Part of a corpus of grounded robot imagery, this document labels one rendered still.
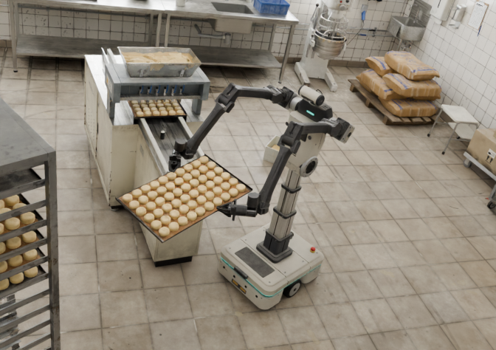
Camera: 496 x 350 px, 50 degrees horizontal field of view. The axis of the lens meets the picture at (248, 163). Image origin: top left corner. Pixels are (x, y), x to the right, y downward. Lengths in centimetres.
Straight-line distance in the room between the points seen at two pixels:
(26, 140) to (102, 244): 236
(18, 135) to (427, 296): 342
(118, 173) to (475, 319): 297
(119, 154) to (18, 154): 233
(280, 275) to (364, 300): 76
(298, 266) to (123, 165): 154
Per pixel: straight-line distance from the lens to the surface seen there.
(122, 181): 429
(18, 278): 224
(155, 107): 414
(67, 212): 450
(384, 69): 720
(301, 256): 397
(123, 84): 385
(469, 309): 460
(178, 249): 394
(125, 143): 409
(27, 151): 187
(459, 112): 674
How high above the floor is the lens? 283
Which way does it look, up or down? 32 degrees down
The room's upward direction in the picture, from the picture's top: 12 degrees clockwise
